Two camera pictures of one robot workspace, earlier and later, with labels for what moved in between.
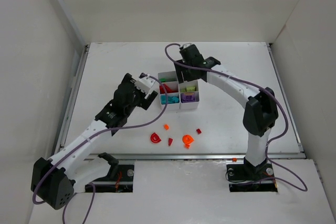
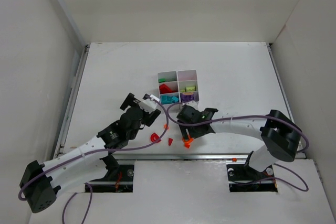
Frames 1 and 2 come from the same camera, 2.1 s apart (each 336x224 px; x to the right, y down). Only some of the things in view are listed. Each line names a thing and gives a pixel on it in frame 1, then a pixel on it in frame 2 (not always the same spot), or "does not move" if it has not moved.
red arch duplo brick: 168,89 does not move
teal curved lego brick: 163,100 does not move
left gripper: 143,98 → 140,110
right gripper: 182,72 → 194,131
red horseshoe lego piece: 155,138 does not move
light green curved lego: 191,88 does not move
